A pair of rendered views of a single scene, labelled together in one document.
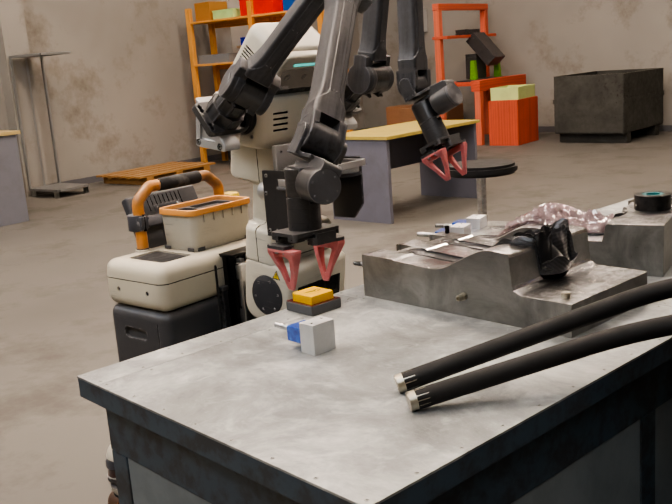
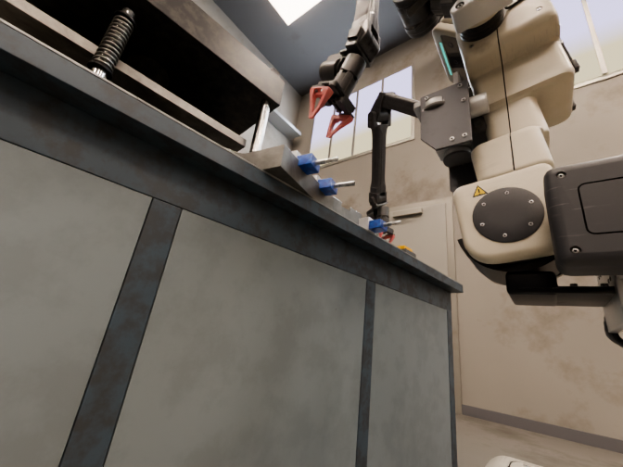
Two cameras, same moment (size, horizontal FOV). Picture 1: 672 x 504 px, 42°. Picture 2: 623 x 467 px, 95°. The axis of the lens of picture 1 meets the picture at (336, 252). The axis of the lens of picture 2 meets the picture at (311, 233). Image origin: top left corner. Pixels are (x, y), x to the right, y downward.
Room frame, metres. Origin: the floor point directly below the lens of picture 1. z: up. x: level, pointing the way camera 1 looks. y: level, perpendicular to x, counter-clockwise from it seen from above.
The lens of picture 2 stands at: (2.73, -0.30, 0.48)
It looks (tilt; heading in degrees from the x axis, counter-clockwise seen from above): 20 degrees up; 180
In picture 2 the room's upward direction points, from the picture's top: 8 degrees clockwise
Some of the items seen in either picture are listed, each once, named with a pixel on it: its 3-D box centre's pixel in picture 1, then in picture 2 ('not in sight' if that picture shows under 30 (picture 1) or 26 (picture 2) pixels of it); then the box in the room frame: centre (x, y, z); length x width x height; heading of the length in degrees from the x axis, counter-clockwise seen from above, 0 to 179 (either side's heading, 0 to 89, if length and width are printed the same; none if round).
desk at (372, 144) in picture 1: (406, 168); not in sight; (7.31, -0.64, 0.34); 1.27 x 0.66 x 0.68; 137
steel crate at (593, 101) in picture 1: (609, 105); not in sight; (11.33, -3.65, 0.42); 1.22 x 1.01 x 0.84; 139
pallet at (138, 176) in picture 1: (157, 173); not in sight; (10.79, 2.13, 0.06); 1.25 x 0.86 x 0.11; 139
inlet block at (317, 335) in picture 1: (299, 330); not in sight; (1.49, 0.07, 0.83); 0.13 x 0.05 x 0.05; 42
